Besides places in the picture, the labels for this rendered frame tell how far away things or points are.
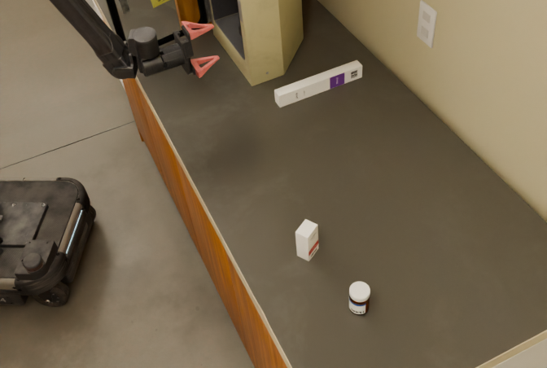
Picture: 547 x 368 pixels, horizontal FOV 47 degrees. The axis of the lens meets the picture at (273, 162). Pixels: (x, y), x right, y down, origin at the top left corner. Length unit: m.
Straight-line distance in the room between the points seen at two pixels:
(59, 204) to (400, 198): 1.58
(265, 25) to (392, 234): 0.71
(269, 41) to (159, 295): 1.21
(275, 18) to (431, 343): 0.98
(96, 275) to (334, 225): 1.45
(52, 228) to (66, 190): 0.20
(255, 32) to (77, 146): 1.70
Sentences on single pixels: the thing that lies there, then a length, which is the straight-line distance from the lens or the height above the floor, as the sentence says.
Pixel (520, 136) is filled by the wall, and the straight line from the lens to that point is 1.63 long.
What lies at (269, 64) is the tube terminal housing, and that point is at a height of 1.00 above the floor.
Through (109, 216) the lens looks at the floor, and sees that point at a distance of 2.95.
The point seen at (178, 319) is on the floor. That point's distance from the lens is 2.55.
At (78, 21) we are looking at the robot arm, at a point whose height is 1.36.
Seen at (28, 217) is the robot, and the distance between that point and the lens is 2.72.
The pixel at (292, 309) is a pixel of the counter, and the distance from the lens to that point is 1.42.
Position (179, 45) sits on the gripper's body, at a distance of 1.65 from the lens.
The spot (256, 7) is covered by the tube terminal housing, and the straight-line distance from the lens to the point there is 1.80.
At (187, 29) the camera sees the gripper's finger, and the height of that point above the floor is 1.27.
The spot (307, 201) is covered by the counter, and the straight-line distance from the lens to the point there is 1.59.
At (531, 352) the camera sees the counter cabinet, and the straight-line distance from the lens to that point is 1.51.
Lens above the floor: 2.15
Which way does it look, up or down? 46 degrees down
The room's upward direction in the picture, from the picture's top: 6 degrees counter-clockwise
